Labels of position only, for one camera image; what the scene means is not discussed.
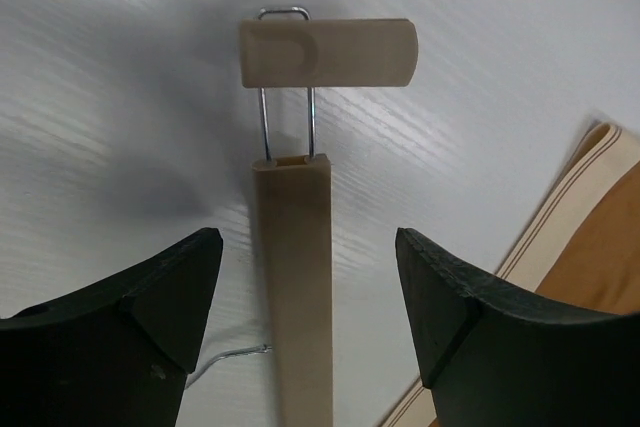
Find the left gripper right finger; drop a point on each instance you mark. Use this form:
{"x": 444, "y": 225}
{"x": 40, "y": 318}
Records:
{"x": 494, "y": 354}

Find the brown underwear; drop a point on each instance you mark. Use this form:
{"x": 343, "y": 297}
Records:
{"x": 580, "y": 248}

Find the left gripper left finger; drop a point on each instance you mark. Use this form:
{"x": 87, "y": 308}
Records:
{"x": 117, "y": 352}

